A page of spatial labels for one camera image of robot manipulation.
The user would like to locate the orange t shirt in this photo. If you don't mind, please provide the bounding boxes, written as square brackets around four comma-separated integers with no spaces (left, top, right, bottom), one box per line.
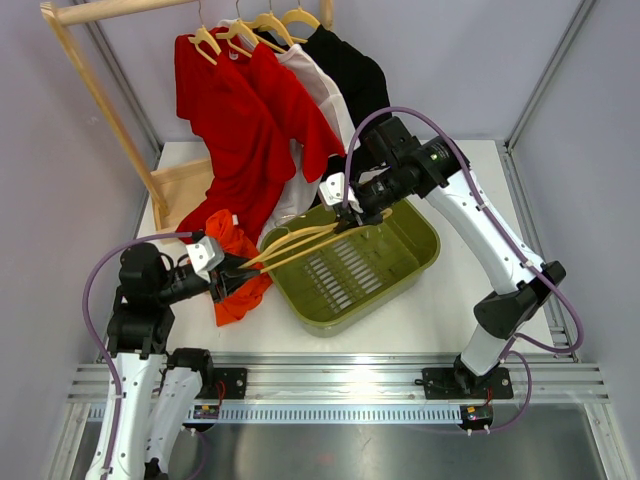
[205,209,272,327]

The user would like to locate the red t shirt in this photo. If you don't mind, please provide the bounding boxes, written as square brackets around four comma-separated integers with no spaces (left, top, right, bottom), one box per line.
[174,35,296,242]
[225,44,354,183]

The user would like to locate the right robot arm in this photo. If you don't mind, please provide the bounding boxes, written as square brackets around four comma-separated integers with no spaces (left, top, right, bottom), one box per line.
[319,117,566,396]

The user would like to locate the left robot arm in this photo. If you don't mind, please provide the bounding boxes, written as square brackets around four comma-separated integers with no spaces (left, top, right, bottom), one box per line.
[82,232,260,479]

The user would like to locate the white t shirt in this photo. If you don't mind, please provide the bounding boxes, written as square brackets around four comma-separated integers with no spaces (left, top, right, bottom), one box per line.
[224,36,354,238]

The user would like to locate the black t shirt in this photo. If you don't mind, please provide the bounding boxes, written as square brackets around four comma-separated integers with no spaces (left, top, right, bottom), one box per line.
[301,26,390,126]

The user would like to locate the yellow hanger of black shirt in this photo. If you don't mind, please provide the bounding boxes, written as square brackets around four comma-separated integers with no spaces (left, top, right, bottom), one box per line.
[280,0,321,31]

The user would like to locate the yellow hanger of white shirt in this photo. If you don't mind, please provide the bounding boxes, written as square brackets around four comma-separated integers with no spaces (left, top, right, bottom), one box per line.
[247,3,294,54]

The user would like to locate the olive green plastic basket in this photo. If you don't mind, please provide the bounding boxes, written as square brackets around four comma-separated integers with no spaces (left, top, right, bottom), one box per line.
[269,200,440,337]

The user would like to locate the wooden clothes rack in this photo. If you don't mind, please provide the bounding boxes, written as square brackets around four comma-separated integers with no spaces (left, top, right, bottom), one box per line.
[39,0,335,231]

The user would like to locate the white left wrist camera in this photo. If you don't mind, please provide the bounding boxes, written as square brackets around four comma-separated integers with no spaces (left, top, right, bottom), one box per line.
[186,236,225,281]

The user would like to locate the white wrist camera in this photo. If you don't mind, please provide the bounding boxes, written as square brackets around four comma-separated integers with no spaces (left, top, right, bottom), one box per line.
[318,172,362,212]
[186,236,225,281]

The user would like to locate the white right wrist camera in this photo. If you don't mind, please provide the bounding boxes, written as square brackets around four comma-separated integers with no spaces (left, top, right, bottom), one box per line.
[318,172,362,212]

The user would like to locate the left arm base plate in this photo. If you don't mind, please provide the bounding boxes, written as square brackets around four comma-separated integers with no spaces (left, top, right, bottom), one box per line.
[196,367,248,400]

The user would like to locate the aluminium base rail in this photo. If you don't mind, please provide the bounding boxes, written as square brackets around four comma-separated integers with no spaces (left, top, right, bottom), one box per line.
[67,352,614,406]

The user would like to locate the white slotted cable duct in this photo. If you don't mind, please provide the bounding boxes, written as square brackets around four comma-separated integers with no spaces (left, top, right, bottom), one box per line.
[87,404,464,425]

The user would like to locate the aluminium frame post left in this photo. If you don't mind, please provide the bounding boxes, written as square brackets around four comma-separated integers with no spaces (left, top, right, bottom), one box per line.
[69,21,163,164]

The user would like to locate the aluminium frame post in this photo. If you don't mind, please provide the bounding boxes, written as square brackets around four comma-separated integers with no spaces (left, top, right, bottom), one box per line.
[69,21,163,164]
[504,0,599,154]

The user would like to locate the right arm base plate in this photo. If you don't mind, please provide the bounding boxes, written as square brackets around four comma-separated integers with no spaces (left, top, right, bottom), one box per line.
[414,367,514,400]

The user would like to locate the aluminium frame post right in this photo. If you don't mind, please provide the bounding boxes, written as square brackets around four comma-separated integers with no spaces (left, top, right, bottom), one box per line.
[504,0,599,154]

